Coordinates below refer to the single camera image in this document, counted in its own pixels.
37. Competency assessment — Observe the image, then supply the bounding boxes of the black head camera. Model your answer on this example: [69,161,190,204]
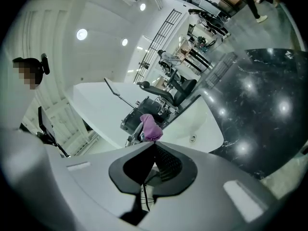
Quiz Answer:
[40,53,51,76]

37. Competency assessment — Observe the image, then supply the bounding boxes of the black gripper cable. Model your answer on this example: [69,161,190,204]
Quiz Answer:
[140,171,158,212]

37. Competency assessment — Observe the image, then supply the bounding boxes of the black office chair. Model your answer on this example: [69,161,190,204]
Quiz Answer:
[136,79,197,108]

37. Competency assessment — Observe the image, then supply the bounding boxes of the grey ribbed floor mat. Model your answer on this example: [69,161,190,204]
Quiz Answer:
[206,51,238,89]

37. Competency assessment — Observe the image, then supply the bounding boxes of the chrome faucet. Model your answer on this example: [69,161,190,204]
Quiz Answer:
[124,123,146,148]

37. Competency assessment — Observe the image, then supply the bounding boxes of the person's head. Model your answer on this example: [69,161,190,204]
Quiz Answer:
[12,57,46,90]

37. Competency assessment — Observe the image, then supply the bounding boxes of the purple cloth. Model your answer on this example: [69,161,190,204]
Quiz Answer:
[140,114,163,141]

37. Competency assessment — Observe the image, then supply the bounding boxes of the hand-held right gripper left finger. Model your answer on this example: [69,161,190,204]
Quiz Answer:
[61,142,156,231]

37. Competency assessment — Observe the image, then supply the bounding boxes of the black marble vanity top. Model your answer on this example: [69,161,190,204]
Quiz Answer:
[178,48,308,180]

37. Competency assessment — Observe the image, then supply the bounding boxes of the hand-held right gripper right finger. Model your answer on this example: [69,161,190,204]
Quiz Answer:
[141,142,286,231]

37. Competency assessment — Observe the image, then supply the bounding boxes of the light panel on stand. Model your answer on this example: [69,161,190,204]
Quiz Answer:
[103,77,134,107]

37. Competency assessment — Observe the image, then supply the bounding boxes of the white sink basin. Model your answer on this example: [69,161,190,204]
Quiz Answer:
[158,95,224,154]

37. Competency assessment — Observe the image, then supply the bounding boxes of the black metal railing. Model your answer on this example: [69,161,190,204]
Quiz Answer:
[133,8,182,84]

